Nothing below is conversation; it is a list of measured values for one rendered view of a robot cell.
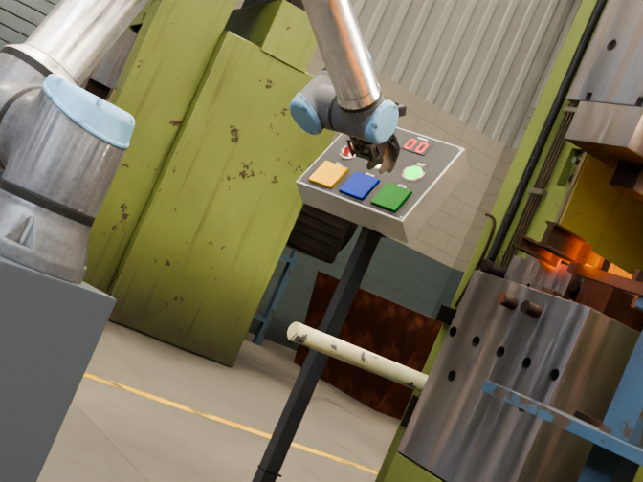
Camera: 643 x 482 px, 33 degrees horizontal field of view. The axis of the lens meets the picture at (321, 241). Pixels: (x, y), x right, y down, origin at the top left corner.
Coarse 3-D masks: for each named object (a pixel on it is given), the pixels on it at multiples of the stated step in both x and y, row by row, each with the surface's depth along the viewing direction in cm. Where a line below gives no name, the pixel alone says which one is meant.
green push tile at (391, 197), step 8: (392, 184) 270; (384, 192) 268; (392, 192) 267; (400, 192) 267; (408, 192) 266; (376, 200) 267; (384, 200) 266; (392, 200) 265; (400, 200) 265; (392, 208) 263
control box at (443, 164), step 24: (336, 144) 286; (408, 144) 279; (432, 144) 277; (312, 168) 282; (360, 168) 277; (432, 168) 271; (456, 168) 273; (312, 192) 278; (336, 192) 273; (432, 192) 268; (360, 216) 272; (384, 216) 264; (408, 216) 262; (408, 240) 266
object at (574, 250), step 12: (552, 228) 179; (564, 228) 179; (552, 240) 180; (564, 240) 181; (576, 240) 183; (552, 252) 182; (564, 252) 182; (576, 252) 184; (588, 252) 183; (588, 264) 185; (612, 264) 189; (624, 276) 192
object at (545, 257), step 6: (522, 240) 232; (528, 240) 232; (534, 240) 232; (516, 246) 232; (522, 246) 232; (528, 246) 233; (534, 246) 233; (528, 252) 232; (534, 252) 233; (540, 252) 235; (546, 252) 235; (540, 258) 234; (546, 258) 236; (552, 258) 235; (558, 258) 235; (546, 264) 237; (552, 264) 235
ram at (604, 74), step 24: (624, 0) 250; (600, 24) 254; (624, 24) 247; (600, 48) 250; (624, 48) 244; (600, 72) 247; (624, 72) 241; (576, 96) 251; (600, 96) 244; (624, 96) 238
